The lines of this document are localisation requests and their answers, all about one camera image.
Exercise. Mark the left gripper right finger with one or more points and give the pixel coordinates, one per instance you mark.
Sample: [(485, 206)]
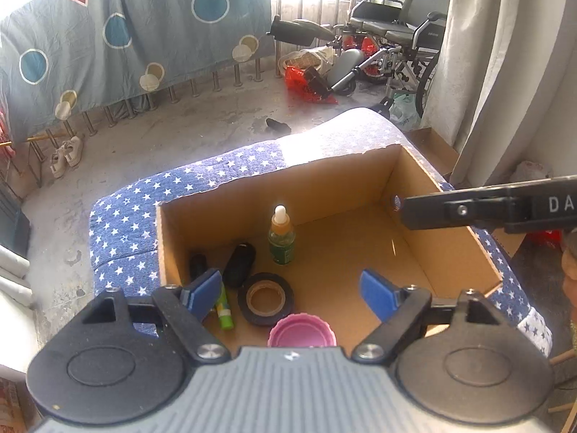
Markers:
[(401, 312)]

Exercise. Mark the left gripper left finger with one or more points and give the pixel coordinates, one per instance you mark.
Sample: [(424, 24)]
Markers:
[(183, 309)]

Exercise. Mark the brown cardboard box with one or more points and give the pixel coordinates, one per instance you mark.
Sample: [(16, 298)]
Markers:
[(344, 222)]

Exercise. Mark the black cylinder tube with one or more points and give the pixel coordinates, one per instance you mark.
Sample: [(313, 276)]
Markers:
[(197, 266)]

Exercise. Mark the black oval case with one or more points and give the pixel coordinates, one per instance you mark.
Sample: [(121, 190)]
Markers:
[(238, 267)]

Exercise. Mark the black tape roll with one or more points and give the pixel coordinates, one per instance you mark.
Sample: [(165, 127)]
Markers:
[(265, 298)]

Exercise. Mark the blue star-patterned cushion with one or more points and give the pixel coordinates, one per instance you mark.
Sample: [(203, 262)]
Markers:
[(123, 233)]

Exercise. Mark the pink plastic lid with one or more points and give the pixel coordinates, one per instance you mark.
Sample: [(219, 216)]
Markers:
[(301, 330)]

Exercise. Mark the green dropper bottle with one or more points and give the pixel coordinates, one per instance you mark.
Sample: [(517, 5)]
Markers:
[(281, 236)]

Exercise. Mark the beige curtain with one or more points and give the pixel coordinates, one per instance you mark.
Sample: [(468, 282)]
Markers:
[(505, 88)]

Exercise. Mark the small cardboard box on floor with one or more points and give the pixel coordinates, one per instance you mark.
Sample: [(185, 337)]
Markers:
[(434, 148)]

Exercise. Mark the white shoes pair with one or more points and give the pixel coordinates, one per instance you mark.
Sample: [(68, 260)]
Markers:
[(67, 155)]

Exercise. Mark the black wheelchair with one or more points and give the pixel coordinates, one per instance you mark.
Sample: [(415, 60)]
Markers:
[(392, 43)]

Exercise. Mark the red plastic bag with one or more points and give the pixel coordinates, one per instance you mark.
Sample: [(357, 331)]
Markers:
[(308, 85)]

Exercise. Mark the blue patterned hanging sheet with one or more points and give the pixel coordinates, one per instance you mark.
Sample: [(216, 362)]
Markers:
[(60, 57)]

